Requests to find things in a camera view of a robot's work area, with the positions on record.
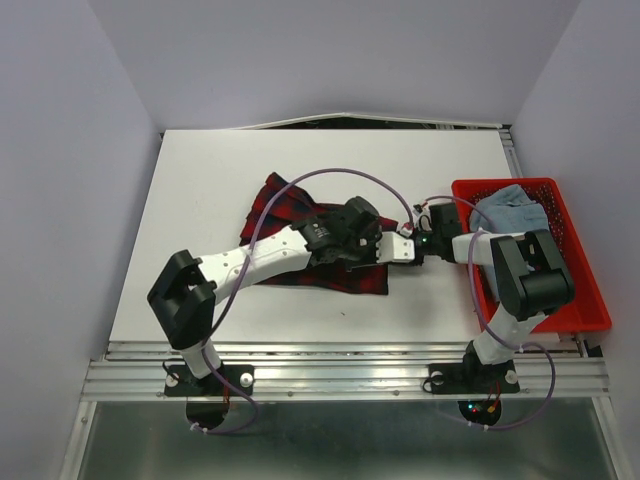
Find purple cable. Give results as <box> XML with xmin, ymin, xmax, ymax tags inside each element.
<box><xmin>412</xmin><ymin>193</ymin><xmax>559</xmax><ymax>431</ymax></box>
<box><xmin>202</xmin><ymin>167</ymin><xmax>415</xmax><ymax>435</ymax></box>

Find red navy plaid skirt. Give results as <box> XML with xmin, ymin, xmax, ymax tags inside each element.
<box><xmin>240</xmin><ymin>172</ymin><xmax>389</xmax><ymax>296</ymax></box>

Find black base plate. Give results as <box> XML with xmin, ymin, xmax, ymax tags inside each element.
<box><xmin>164</xmin><ymin>364</ymin><xmax>255</xmax><ymax>398</ymax></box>
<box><xmin>422</xmin><ymin>361</ymin><xmax>520</xmax><ymax>396</ymax></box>

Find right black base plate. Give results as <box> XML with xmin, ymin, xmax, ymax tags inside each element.
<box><xmin>422</xmin><ymin>361</ymin><xmax>520</xmax><ymax>396</ymax></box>

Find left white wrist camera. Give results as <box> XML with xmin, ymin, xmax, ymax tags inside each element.
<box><xmin>376</xmin><ymin>232</ymin><xmax>415</xmax><ymax>264</ymax></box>

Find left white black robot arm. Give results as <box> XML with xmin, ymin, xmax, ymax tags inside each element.
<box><xmin>147</xmin><ymin>196</ymin><xmax>383</xmax><ymax>394</ymax></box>

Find light blue denim skirt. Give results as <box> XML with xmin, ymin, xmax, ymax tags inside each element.
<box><xmin>469</xmin><ymin>184</ymin><xmax>550</xmax><ymax>234</ymax></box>

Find aluminium right side rail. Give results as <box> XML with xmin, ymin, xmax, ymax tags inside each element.
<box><xmin>498</xmin><ymin>125</ymin><xmax>523</xmax><ymax>178</ymax></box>

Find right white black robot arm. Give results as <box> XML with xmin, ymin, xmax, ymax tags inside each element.
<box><xmin>414</xmin><ymin>202</ymin><xmax>575</xmax><ymax>394</ymax></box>

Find dark red dotted skirt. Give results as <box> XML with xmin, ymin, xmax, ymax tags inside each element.
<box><xmin>472</xmin><ymin>184</ymin><xmax>566</xmax><ymax>248</ymax></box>

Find red plastic bin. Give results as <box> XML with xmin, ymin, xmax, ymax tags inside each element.
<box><xmin>451</xmin><ymin>177</ymin><xmax>612</xmax><ymax>334</ymax></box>

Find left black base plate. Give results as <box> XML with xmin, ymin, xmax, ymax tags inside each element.
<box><xmin>164</xmin><ymin>364</ymin><xmax>255</xmax><ymax>398</ymax></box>

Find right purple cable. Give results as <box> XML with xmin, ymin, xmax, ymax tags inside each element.
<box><xmin>412</xmin><ymin>193</ymin><xmax>559</xmax><ymax>431</ymax></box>

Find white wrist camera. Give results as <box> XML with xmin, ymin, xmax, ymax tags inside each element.
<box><xmin>412</xmin><ymin>200</ymin><xmax>433</xmax><ymax>232</ymax></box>
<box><xmin>376</xmin><ymin>232</ymin><xmax>415</xmax><ymax>264</ymax></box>

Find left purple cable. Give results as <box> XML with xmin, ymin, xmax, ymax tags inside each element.
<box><xmin>202</xmin><ymin>167</ymin><xmax>415</xmax><ymax>435</ymax></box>

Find aluminium front rail frame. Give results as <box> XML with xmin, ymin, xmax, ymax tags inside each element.
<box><xmin>60</xmin><ymin>341</ymin><xmax>633</xmax><ymax>479</ymax></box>

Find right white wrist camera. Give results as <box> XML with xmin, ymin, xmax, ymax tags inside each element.
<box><xmin>412</xmin><ymin>200</ymin><xmax>433</xmax><ymax>232</ymax></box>

